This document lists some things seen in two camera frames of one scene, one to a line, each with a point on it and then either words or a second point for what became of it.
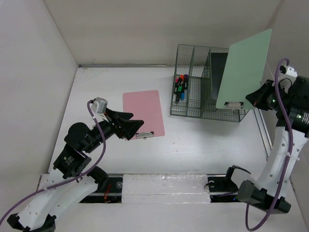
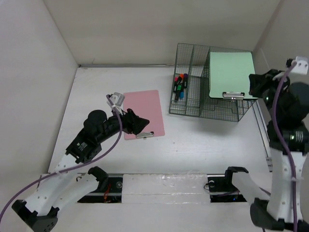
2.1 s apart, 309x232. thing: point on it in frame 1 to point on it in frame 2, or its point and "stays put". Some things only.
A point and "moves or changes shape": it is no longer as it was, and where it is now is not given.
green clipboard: x=243 y=71 moves or changes shape
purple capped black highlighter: x=186 y=81 stays put
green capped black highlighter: x=179 y=89 stays put
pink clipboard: x=145 y=106 stays put
